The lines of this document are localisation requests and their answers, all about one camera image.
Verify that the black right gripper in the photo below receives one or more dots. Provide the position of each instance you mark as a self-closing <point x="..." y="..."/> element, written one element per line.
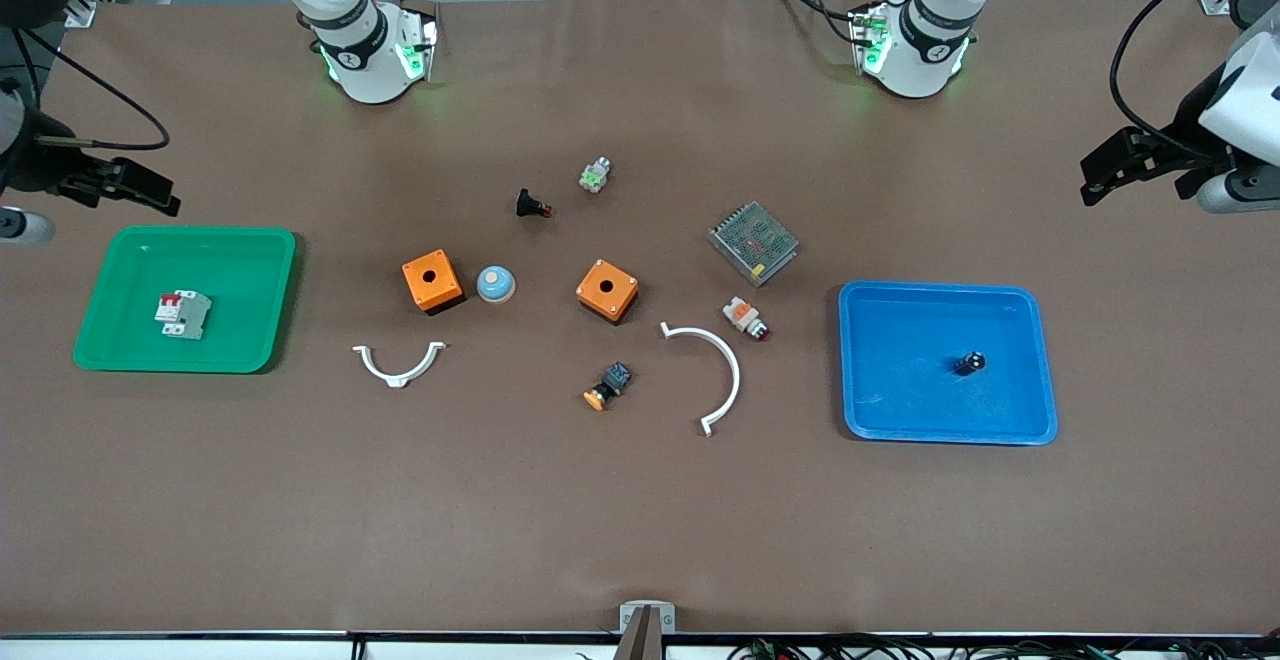
<point x="30" y="162"/>

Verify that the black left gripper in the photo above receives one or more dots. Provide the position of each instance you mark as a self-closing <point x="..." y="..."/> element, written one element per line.
<point x="1187" y="125"/>

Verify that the white red circuit breaker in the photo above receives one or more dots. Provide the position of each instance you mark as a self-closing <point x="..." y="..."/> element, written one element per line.
<point x="185" y="316"/>

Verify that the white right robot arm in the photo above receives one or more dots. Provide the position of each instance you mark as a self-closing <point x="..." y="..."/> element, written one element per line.
<point x="365" y="60"/>

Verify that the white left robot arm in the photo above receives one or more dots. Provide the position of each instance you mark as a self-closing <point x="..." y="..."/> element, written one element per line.
<point x="925" y="60"/>

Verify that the green plastic tray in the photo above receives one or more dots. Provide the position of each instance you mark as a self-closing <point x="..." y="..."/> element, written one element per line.
<point x="240" y="290"/>

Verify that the blue plastic tray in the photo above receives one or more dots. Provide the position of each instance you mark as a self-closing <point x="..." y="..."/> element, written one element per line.
<point x="900" y="365"/>

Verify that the small white curved clamp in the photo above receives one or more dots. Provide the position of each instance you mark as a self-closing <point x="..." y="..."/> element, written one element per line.
<point x="398" y="378"/>

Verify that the blue dome buzzer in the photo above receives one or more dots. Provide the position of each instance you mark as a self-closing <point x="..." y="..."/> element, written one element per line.
<point x="496" y="284"/>

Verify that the metal mesh power supply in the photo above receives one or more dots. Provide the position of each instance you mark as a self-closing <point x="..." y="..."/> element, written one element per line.
<point x="753" y="243"/>

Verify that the black red push button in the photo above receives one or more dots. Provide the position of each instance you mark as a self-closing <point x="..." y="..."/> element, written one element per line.
<point x="527" y="203"/>

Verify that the red indicator lamp white body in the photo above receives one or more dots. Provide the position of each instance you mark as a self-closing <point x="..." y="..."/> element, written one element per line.
<point x="744" y="316"/>

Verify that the large white curved clamp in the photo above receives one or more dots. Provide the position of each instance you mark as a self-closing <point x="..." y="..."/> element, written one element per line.
<point x="733" y="365"/>

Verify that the green white push button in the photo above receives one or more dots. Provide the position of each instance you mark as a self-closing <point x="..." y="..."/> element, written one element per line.
<point x="595" y="176"/>

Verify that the brown table mat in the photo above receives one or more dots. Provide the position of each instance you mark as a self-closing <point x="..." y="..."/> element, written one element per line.
<point x="640" y="520"/>

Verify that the orange button enclosure box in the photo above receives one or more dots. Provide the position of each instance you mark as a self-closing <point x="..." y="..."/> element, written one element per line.
<point x="432" y="280"/>
<point x="607" y="290"/>

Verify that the orange push button switch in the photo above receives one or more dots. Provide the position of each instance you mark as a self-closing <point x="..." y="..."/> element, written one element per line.
<point x="608" y="385"/>

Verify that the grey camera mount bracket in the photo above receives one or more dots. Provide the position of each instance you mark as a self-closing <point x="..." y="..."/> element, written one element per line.
<point x="647" y="620"/>

